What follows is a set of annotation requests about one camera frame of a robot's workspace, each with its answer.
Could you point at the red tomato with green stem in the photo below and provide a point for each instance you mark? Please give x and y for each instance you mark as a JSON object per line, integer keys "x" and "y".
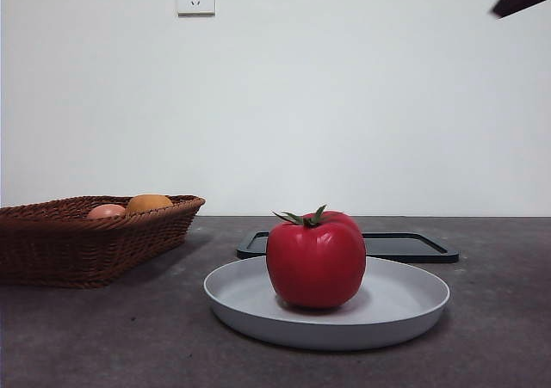
{"x": 316, "y": 263}

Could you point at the black rectangular tray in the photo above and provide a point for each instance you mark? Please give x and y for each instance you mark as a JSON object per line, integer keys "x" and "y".
{"x": 404, "y": 246}

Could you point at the pale grey round plate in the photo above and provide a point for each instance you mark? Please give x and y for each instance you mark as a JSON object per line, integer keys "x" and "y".
{"x": 241, "y": 293}

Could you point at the orange fruit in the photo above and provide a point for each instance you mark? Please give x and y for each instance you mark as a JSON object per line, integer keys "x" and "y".
{"x": 148, "y": 202}

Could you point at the pink egg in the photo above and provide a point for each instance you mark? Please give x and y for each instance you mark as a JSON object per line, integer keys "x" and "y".
{"x": 107, "y": 211}

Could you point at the brown wicker basket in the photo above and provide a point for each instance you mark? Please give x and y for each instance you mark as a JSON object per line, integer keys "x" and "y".
{"x": 86, "y": 250}

